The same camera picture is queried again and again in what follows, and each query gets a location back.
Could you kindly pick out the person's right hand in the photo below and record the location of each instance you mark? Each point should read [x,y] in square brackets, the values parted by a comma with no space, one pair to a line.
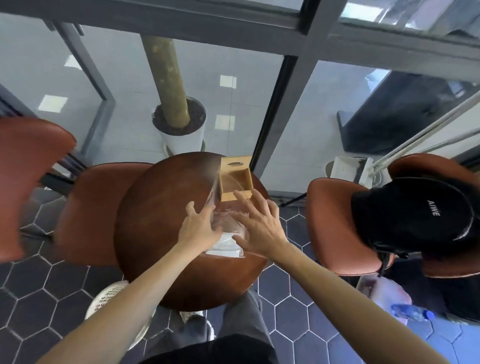
[264,234]

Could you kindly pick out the person's left hand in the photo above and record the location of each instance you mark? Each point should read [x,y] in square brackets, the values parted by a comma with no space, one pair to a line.
[197,232]

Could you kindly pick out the person's left little finger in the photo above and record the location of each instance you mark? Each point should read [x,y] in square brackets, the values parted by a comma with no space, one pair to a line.
[190,210]

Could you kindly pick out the person's right middle finger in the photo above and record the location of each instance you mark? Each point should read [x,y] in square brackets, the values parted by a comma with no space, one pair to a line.
[260,202]

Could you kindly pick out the person's right little finger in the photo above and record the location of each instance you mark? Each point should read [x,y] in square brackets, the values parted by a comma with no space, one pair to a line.
[283,231]

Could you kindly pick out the person's right thumb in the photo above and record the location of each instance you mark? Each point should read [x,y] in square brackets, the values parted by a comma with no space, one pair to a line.
[242,243]

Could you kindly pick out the clear plastic bag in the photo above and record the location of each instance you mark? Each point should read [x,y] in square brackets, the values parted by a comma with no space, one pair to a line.
[225,225]

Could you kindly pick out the person's left forearm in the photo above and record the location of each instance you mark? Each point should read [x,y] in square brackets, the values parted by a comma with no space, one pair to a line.
[120,303]

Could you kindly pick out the person's right forearm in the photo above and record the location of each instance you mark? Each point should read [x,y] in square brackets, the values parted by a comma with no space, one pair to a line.
[337,303]

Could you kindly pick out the white packet in bag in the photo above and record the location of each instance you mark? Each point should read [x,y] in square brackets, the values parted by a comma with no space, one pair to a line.
[225,245]

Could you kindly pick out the open wooden box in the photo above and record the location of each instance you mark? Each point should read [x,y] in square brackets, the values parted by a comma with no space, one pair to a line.
[234,180]

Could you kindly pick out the brown leather chair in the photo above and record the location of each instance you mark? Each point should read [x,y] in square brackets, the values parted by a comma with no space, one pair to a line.
[330,225]
[93,213]

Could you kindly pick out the white plant pot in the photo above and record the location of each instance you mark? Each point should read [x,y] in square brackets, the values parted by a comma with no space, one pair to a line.
[183,138]

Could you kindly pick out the person's grey trousers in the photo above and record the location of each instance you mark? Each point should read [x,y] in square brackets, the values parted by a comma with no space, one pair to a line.
[240,322]

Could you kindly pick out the person's white shoe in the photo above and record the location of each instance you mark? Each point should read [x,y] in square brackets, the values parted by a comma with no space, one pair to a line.
[195,322]

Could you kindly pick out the person's black shirt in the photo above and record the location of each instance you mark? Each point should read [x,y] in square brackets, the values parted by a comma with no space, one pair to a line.
[217,350]

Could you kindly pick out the white plastic basket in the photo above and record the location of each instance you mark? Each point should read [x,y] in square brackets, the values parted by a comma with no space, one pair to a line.
[112,296]

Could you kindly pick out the white plastic bag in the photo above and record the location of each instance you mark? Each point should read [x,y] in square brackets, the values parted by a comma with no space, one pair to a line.
[386,292]

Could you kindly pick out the green tree trunk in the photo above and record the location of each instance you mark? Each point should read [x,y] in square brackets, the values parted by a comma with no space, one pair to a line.
[168,82]

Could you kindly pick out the black backpack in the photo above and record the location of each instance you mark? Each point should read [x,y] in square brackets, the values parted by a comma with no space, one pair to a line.
[412,213]

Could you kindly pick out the blue plastic water bottle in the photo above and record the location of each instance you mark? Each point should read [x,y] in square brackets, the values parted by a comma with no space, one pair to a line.
[410,313]

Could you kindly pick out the white metal stand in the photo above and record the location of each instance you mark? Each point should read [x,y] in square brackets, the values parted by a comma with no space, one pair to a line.
[420,135]

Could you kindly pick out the black box behind glass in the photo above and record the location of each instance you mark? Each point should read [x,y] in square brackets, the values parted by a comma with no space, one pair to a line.
[405,116]

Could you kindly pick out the dark grey window frame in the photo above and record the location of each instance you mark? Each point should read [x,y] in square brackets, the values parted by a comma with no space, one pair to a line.
[300,86]

